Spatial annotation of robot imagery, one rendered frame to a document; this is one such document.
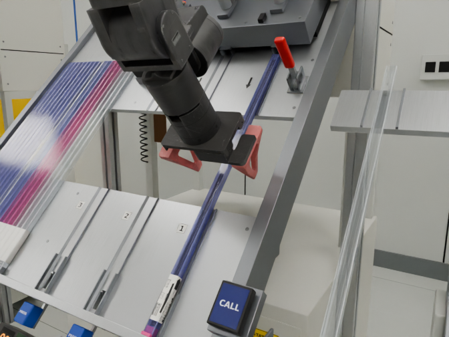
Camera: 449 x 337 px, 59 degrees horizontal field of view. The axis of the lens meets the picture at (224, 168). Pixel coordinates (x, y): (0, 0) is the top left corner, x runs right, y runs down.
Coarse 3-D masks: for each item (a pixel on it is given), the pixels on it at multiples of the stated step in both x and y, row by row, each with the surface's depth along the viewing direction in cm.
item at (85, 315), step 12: (0, 276) 63; (12, 288) 62; (24, 288) 59; (48, 300) 56; (60, 300) 56; (72, 312) 54; (84, 312) 53; (96, 324) 51; (108, 324) 50; (120, 336) 49; (132, 336) 48; (144, 336) 48
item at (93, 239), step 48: (96, 192) 69; (48, 240) 67; (96, 240) 63; (144, 240) 59; (240, 240) 53; (48, 288) 60; (96, 288) 57; (144, 288) 54; (192, 288) 52; (192, 336) 48
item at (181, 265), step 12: (276, 60) 70; (264, 72) 69; (264, 84) 68; (252, 108) 65; (252, 120) 65; (240, 132) 63; (228, 168) 60; (216, 180) 59; (216, 192) 58; (204, 204) 57; (204, 216) 56; (192, 228) 55; (192, 240) 54; (180, 252) 54; (192, 252) 54; (180, 264) 53; (180, 276) 52; (156, 324) 49
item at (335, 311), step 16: (384, 80) 52; (384, 96) 50; (384, 112) 48; (384, 128) 48; (368, 144) 46; (368, 160) 45; (368, 176) 43; (368, 192) 42; (352, 208) 41; (352, 224) 40; (352, 240) 39; (352, 256) 38; (336, 272) 38; (352, 272) 38; (336, 288) 37; (336, 304) 36; (336, 320) 35; (320, 336) 34; (336, 336) 34
